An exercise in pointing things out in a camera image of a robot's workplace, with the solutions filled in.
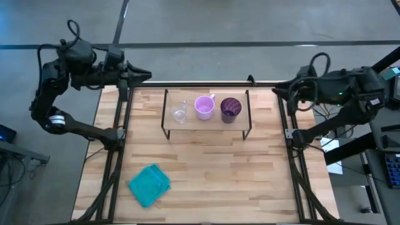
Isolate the grey side desk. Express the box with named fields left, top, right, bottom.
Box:
left=359, top=67, right=400, bottom=225

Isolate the black metal rig frame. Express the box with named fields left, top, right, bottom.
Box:
left=70, top=80, right=344, bottom=225

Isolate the clear glass mug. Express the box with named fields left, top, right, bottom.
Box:
left=170, top=99, right=189, bottom=124

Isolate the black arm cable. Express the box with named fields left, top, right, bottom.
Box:
left=287, top=51, right=332, bottom=113
left=36, top=19, right=94, bottom=92

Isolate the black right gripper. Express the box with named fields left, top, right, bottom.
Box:
left=271, top=78, right=303, bottom=116

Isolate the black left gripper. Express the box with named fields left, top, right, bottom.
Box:
left=117, top=59, right=153, bottom=101

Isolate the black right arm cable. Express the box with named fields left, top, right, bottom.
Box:
left=287, top=51, right=332, bottom=113

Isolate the blue keyboard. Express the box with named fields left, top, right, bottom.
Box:
left=384, top=152, right=400, bottom=190

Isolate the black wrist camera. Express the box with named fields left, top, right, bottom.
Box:
left=104, top=46, right=125, bottom=72
left=296, top=64, right=315, bottom=79

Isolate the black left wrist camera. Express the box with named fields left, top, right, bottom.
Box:
left=104, top=46, right=125, bottom=72

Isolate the lilac plastic mug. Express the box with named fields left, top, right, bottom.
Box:
left=194, top=93, right=216, bottom=121

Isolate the teal folded cloth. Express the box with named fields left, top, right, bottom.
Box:
left=127, top=163, right=172, bottom=208

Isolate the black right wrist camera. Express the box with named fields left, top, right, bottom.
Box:
left=296, top=64, right=315, bottom=79

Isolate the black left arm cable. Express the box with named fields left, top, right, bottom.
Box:
left=36, top=19, right=94, bottom=92

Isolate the black device with blue light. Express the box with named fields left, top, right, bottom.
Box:
left=0, top=124, right=18, bottom=144

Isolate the wooden shelf with black frame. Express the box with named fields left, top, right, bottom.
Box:
left=161, top=88, right=253, bottom=141

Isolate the dark purple ribbed tumbler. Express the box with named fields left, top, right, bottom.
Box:
left=220, top=97, right=243, bottom=124

